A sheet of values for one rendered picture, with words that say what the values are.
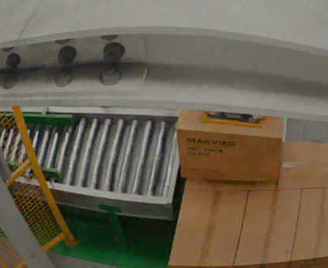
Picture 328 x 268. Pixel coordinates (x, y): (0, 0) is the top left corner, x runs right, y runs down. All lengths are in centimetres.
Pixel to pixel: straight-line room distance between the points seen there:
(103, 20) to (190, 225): 304
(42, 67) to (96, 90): 11
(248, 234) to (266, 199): 28
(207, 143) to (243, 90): 271
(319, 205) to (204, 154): 92
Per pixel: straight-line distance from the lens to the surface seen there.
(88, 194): 375
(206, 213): 364
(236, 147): 337
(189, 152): 346
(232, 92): 66
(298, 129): 476
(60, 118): 415
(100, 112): 415
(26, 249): 317
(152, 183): 380
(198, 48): 68
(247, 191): 372
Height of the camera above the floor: 359
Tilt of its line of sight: 49 degrees down
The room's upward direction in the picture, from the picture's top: 9 degrees counter-clockwise
